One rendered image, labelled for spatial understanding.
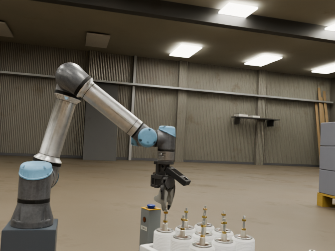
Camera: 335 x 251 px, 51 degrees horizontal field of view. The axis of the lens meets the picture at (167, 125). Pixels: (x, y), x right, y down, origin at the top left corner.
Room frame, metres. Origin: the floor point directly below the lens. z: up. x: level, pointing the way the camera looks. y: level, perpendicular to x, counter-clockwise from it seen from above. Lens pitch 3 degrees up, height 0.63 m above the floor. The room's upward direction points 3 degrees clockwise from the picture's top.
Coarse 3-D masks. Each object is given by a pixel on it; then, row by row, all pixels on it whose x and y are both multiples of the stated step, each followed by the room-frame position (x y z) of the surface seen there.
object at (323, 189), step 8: (328, 128) 3.91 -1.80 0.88; (328, 136) 3.91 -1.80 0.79; (320, 144) 4.05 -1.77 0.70; (328, 144) 3.91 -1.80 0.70; (320, 152) 4.05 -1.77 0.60; (328, 152) 3.90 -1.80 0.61; (320, 160) 4.04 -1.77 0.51; (328, 160) 3.89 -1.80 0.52; (320, 168) 4.04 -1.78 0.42; (328, 168) 3.89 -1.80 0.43; (320, 176) 4.03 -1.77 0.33; (328, 176) 3.89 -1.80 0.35; (320, 184) 4.02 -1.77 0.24; (328, 184) 3.88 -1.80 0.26; (320, 192) 4.02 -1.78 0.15; (328, 192) 3.88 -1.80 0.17; (320, 200) 4.00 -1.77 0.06; (328, 200) 3.98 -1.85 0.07
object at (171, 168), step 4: (168, 168) 1.52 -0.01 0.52; (172, 168) 1.53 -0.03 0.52; (168, 172) 1.52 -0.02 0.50; (172, 172) 1.50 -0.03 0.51; (176, 172) 1.51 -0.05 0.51; (172, 176) 1.50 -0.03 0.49; (176, 176) 1.49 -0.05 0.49; (180, 176) 1.49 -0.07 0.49; (184, 176) 1.50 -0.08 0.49; (176, 180) 1.49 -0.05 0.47; (180, 180) 1.48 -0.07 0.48; (184, 180) 1.47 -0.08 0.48; (188, 180) 1.49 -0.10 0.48; (184, 184) 1.47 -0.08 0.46; (188, 184) 1.50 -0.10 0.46
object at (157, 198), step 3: (159, 192) 1.53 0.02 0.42; (165, 192) 1.51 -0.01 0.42; (156, 195) 1.54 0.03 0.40; (159, 195) 1.53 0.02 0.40; (165, 195) 1.51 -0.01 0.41; (156, 198) 1.53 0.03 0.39; (159, 198) 1.52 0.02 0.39; (165, 198) 1.51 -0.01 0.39; (156, 201) 1.53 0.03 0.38; (159, 201) 1.52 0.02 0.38; (162, 201) 1.51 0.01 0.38; (165, 201) 1.51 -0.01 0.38; (162, 204) 1.51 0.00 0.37; (165, 204) 1.51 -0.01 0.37; (162, 207) 1.51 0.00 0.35; (165, 207) 1.52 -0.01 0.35
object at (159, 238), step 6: (156, 234) 1.51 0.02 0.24; (162, 234) 1.50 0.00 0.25; (168, 234) 1.50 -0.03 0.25; (174, 234) 1.52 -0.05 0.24; (156, 240) 1.51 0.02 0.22; (162, 240) 1.49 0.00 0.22; (168, 240) 1.50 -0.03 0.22; (156, 246) 1.51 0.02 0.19; (162, 246) 1.49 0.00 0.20; (168, 246) 1.50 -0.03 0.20
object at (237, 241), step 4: (236, 240) 1.47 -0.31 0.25; (240, 240) 1.46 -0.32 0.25; (244, 240) 1.45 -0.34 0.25; (248, 240) 1.46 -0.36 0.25; (252, 240) 1.47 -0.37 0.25; (236, 244) 1.46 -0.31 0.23; (240, 244) 1.45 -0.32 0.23; (244, 244) 1.45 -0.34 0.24; (248, 244) 1.45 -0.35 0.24; (252, 244) 1.46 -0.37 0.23; (236, 248) 1.46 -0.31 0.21; (240, 248) 1.45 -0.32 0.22; (244, 248) 1.45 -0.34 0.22; (248, 248) 1.45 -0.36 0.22; (252, 248) 1.46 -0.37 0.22
